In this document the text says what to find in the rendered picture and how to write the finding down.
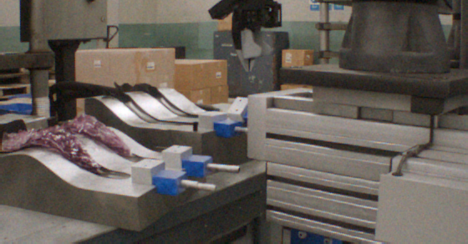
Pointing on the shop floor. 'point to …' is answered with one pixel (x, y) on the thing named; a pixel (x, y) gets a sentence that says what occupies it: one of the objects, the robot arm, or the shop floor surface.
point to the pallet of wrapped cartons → (125, 68)
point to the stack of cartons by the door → (300, 58)
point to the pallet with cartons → (202, 80)
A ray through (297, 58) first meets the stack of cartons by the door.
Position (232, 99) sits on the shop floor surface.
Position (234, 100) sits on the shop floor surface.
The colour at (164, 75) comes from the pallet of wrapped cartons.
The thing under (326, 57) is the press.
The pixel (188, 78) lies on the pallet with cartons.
